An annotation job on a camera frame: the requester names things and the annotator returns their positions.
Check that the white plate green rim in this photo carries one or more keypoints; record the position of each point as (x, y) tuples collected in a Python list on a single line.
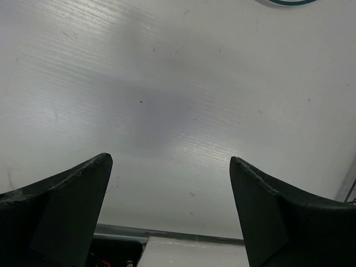
[(286, 2)]

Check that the metal mounting rail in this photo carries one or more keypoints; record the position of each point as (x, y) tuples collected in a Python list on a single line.
[(125, 246)]

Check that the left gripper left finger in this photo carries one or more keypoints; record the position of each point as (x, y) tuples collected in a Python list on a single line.
[(51, 222)]

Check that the metal wire dish rack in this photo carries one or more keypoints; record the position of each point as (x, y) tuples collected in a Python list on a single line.
[(347, 199)]

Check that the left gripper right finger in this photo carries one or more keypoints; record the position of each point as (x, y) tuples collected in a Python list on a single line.
[(283, 225)]

